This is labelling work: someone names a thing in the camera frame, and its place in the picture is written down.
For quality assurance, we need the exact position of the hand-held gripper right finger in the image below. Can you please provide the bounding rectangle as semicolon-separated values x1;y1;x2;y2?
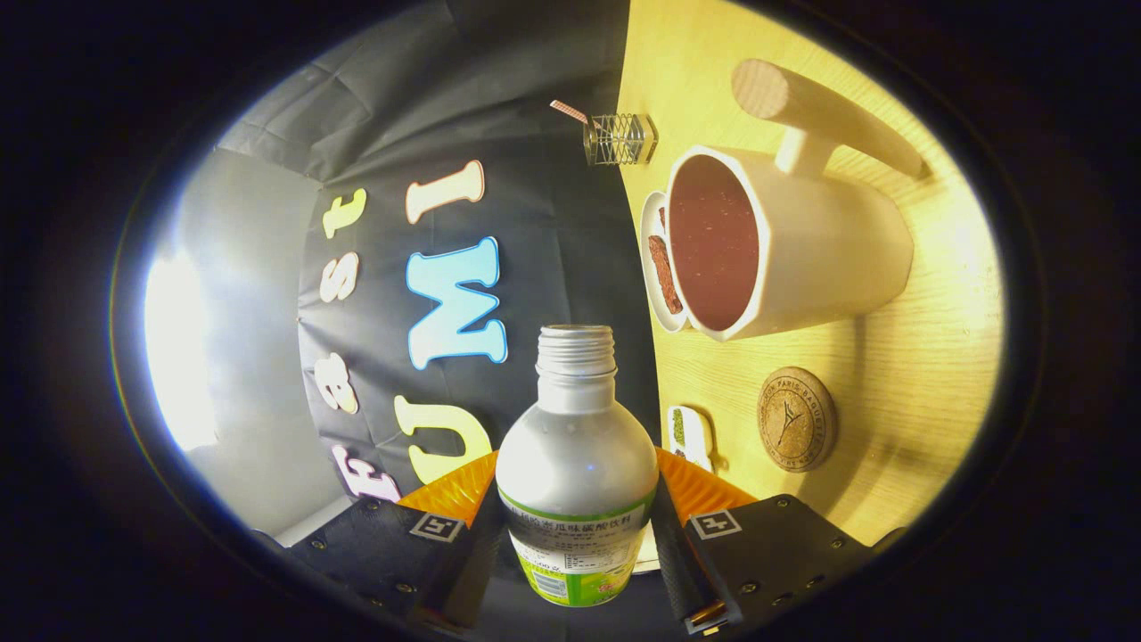
653;446;879;636

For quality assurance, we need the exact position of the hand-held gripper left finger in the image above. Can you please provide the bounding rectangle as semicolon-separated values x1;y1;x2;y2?
285;450;505;625

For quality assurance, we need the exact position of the silver bottle green label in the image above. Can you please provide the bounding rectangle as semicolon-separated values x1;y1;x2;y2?
495;324;661;609

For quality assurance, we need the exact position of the round cork coaster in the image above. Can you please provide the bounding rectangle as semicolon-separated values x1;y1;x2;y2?
757;366;838;473

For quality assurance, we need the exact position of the white cup wooden handle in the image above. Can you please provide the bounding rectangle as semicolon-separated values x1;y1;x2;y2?
664;58;928;342

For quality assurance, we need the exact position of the white divided dish of beans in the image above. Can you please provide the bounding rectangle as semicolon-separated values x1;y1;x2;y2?
667;406;714;473

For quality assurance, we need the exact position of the white plate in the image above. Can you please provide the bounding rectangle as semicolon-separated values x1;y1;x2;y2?
640;190;692;333

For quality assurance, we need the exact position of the wooden table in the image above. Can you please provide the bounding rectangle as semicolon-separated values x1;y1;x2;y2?
618;0;1006;547

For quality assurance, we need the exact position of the wire mesh holder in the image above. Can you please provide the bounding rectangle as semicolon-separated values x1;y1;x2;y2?
584;113;659;167

